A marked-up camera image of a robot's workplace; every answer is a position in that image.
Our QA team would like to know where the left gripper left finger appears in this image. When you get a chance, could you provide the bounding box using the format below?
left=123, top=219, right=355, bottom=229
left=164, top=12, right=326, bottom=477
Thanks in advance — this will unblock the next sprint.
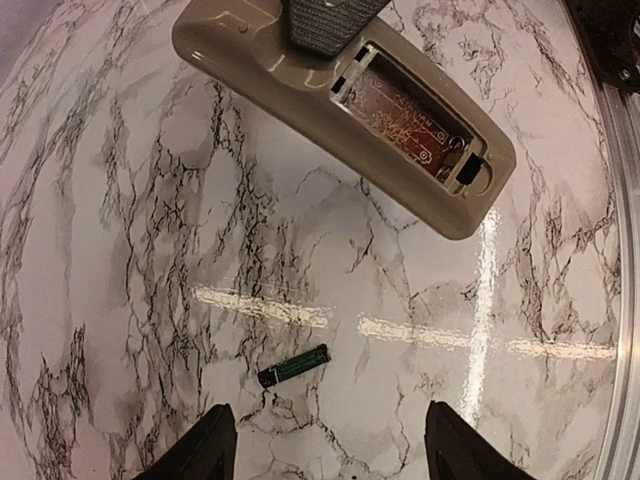
left=135, top=404, right=237, bottom=480

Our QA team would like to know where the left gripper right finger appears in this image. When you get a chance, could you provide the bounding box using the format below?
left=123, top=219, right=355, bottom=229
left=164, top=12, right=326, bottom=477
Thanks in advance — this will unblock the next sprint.
left=424, top=401, right=534, bottom=480

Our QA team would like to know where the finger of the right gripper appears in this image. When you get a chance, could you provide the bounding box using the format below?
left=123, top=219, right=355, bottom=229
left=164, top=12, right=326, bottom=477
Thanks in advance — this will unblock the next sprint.
left=283, top=0, right=389, bottom=59

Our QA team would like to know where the white remote control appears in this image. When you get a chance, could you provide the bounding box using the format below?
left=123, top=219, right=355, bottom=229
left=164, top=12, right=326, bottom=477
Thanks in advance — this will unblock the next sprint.
left=172, top=1, right=516, bottom=240

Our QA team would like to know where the black green AAA battery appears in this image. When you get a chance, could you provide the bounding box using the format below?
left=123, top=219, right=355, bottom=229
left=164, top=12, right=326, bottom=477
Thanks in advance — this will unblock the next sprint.
left=257, top=344, right=331, bottom=388

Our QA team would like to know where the front aluminium rail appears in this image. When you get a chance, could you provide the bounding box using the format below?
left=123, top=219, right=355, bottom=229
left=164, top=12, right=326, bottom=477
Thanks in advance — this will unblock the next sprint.
left=595, top=83, right=639, bottom=479

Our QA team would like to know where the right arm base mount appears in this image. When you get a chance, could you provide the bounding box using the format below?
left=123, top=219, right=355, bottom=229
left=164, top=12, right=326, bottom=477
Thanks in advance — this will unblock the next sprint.
left=565, top=0, right=639, bottom=94

